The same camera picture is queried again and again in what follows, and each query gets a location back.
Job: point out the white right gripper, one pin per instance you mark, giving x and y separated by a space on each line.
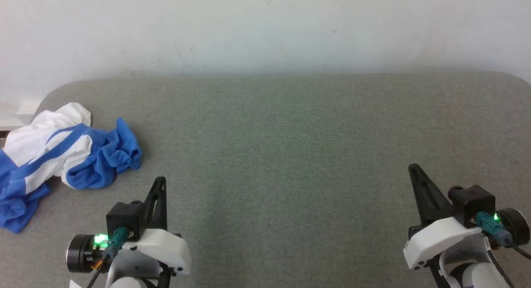
439 238

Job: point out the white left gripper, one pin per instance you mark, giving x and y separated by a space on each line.
166 250

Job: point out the blue and white shirt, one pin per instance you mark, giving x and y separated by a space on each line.
103 155

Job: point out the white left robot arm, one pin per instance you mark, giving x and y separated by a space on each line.
128 281

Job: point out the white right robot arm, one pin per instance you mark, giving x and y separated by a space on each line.
481 277

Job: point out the grey fabric sofa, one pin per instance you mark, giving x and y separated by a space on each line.
290 155

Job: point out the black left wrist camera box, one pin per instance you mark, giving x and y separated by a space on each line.
124 217

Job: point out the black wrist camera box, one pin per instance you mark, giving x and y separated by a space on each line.
124 217
473 203

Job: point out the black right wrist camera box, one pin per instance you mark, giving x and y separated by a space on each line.
473 203

